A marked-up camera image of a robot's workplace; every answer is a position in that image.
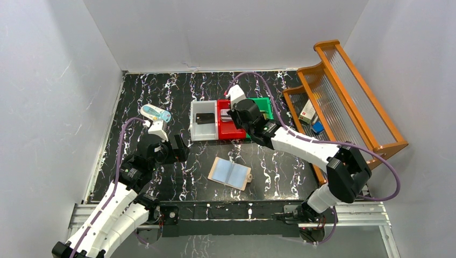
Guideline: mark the aluminium frame rail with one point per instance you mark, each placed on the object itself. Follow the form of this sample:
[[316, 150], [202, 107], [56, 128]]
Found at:
[[356, 214]]

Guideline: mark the orange wooden shelf rack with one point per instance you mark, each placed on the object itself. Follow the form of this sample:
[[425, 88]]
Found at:
[[344, 103]]

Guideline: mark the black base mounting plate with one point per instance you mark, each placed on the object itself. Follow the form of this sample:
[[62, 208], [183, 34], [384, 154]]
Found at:
[[261, 217]]

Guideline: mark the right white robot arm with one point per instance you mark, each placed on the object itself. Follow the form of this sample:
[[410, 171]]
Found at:
[[347, 171]]

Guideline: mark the black card in white bin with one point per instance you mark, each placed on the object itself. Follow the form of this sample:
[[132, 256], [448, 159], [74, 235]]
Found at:
[[205, 118]]

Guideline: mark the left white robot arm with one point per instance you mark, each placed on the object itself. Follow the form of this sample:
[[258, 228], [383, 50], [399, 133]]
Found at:
[[125, 206]]

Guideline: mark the blue small object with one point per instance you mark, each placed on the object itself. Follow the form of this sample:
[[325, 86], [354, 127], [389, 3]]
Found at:
[[317, 127]]

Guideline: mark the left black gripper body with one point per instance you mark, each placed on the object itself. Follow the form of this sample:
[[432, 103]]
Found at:
[[180, 149]]

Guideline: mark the white red small box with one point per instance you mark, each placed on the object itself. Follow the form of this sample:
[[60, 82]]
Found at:
[[308, 112]]

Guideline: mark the white plastic bin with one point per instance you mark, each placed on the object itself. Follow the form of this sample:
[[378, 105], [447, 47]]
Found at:
[[206, 132]]

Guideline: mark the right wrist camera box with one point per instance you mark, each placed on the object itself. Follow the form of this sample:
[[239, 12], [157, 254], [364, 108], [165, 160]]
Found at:
[[235, 94]]

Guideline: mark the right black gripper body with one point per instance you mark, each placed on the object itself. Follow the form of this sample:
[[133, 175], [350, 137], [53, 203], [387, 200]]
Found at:
[[237, 121]]

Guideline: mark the red plastic bin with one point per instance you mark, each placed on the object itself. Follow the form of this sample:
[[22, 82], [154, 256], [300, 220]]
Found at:
[[227, 130]]

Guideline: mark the grey cards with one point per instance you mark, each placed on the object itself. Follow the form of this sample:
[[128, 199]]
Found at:
[[224, 115]]

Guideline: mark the oval white blue package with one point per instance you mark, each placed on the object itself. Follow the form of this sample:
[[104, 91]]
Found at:
[[152, 112]]

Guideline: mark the green plastic bin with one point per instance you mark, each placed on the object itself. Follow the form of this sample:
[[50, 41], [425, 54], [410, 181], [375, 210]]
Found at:
[[265, 106]]

